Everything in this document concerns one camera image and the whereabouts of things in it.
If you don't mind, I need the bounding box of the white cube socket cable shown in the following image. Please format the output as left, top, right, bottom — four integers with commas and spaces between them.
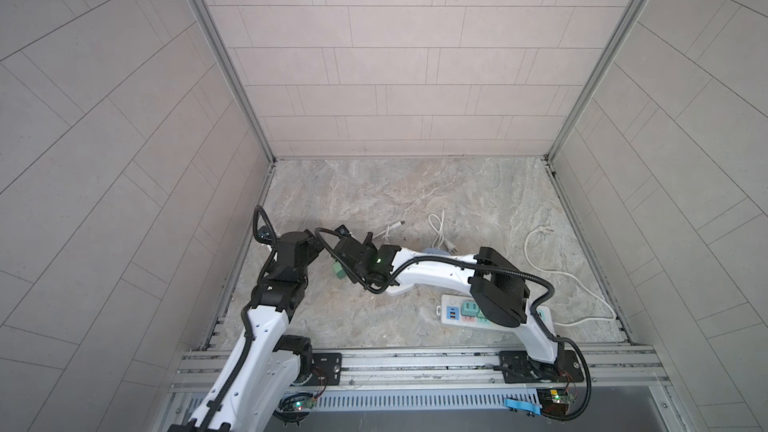
371, 220, 407, 241

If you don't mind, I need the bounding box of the left circuit board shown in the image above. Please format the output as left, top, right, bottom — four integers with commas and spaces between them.
278, 392, 317, 413

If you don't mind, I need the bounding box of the white power strip cable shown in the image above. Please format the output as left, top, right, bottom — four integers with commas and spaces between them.
523, 224, 619, 329

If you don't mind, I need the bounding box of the circuit board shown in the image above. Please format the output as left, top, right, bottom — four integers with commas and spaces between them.
536, 388, 577, 417
278, 392, 317, 413

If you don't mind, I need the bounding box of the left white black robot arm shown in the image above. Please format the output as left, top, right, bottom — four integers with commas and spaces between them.
169, 230, 323, 431

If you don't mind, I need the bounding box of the right circuit board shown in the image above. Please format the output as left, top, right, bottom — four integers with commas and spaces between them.
536, 388, 577, 417

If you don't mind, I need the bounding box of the blue square socket cube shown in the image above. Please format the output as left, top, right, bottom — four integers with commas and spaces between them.
423, 247, 451, 255

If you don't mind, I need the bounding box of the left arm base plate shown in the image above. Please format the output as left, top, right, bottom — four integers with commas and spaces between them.
292, 352, 343, 388

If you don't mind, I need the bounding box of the aluminium mounting rail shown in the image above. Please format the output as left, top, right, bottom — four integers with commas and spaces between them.
170, 343, 671, 393

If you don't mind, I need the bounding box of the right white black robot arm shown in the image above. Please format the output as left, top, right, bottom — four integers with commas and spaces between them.
315, 227, 564, 365

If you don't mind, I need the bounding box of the white multicolour power strip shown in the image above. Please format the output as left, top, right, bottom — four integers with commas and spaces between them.
440, 293, 556, 334

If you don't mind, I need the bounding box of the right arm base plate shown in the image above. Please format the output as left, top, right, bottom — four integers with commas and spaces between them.
494, 349, 584, 384

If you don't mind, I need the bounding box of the teal charger plug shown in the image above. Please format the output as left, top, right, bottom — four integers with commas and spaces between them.
460, 301, 480, 317

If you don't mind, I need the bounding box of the green charger plug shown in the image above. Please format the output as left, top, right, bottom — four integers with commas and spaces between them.
332, 262, 347, 279

